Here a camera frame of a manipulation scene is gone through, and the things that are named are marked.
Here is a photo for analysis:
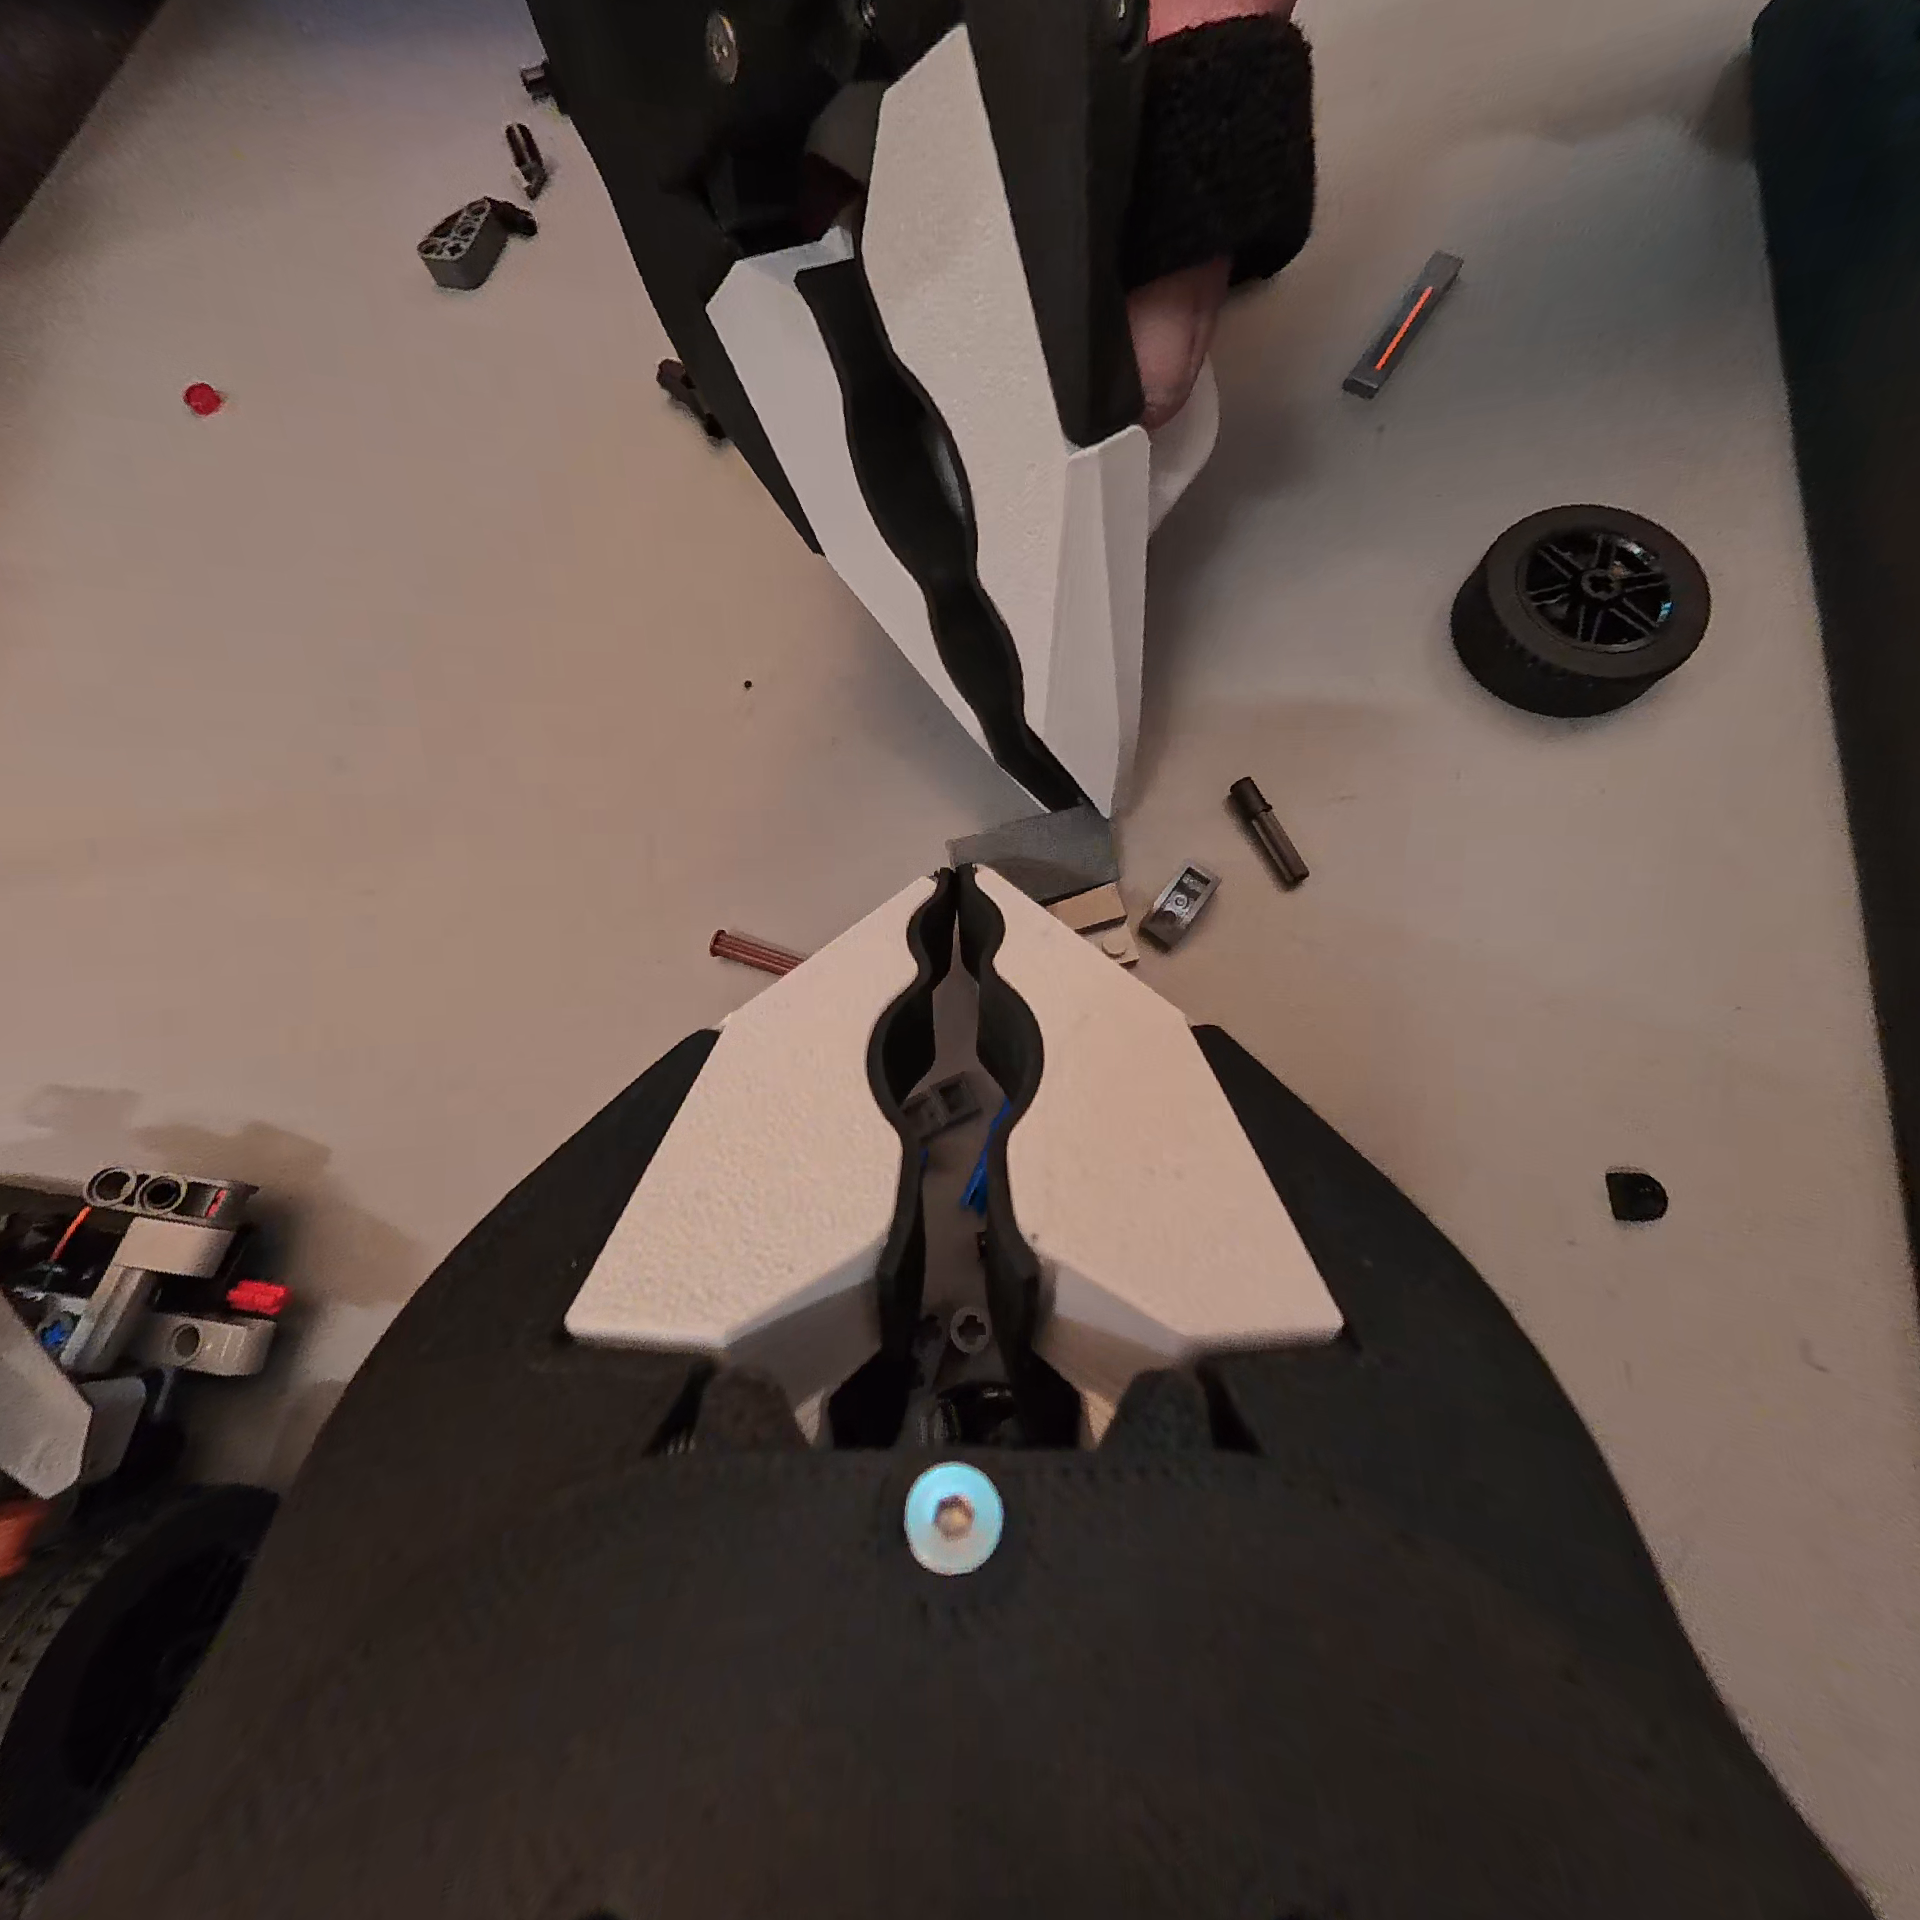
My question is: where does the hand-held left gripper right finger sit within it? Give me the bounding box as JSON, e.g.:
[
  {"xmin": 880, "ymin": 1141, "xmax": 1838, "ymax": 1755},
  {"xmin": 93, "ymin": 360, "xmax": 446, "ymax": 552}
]
[{"xmin": 953, "ymin": 866, "xmax": 1345, "ymax": 1449}]

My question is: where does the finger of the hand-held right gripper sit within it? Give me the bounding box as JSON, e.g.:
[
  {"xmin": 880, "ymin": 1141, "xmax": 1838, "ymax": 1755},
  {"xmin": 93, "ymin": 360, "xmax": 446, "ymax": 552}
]
[
  {"xmin": 706, "ymin": 226, "xmax": 1089, "ymax": 817},
  {"xmin": 860, "ymin": 24, "xmax": 1154, "ymax": 822}
]

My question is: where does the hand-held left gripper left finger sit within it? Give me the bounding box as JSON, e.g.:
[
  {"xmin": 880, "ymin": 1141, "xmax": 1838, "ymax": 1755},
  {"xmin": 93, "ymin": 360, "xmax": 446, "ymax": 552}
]
[{"xmin": 565, "ymin": 870, "xmax": 963, "ymax": 1449}]

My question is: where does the pile of dark lego pieces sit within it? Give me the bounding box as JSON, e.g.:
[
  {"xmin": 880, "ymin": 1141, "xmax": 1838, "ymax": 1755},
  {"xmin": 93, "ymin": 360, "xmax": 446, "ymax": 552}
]
[{"xmin": 418, "ymin": 60, "xmax": 731, "ymax": 447}]

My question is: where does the group of small lego connectors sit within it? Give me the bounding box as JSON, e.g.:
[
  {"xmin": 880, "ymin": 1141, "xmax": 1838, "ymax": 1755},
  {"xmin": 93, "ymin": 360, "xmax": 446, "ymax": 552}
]
[{"xmin": 901, "ymin": 866, "xmax": 1224, "ymax": 1447}]

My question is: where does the dark grey wide lego tile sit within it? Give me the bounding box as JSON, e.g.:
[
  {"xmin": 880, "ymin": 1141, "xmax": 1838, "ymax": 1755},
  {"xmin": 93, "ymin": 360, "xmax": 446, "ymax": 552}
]
[{"xmin": 946, "ymin": 807, "xmax": 1119, "ymax": 903}]

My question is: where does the grey lego tile orange stripe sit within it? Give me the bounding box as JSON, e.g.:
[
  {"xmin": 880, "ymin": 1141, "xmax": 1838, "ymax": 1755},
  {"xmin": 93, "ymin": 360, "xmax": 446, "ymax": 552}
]
[{"xmin": 1341, "ymin": 253, "xmax": 1462, "ymax": 397}]

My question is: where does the grey lego car model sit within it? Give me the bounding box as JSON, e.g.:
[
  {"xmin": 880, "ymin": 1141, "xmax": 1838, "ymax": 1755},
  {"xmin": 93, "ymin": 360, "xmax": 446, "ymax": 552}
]
[{"xmin": 0, "ymin": 1165, "xmax": 293, "ymax": 1878}]

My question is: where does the black lego axle pin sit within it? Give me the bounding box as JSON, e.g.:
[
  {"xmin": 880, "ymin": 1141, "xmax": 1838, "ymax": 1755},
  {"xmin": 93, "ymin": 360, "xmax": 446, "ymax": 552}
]
[{"xmin": 1230, "ymin": 778, "xmax": 1310, "ymax": 891}]

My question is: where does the black lego tyre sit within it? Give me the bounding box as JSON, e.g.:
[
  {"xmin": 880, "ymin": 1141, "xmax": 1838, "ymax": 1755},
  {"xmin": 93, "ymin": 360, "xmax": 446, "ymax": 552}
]
[{"xmin": 1449, "ymin": 502, "xmax": 1712, "ymax": 719}]

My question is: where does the person's right hand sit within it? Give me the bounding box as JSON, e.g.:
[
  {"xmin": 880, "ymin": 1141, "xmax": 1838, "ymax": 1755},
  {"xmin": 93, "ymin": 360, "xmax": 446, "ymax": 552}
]
[{"xmin": 1126, "ymin": 253, "xmax": 1224, "ymax": 430}]

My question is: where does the black perforated panel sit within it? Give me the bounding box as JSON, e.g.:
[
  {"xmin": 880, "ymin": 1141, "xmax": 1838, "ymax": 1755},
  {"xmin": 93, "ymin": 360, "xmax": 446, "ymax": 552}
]
[{"xmin": 1748, "ymin": 0, "xmax": 1920, "ymax": 1201}]

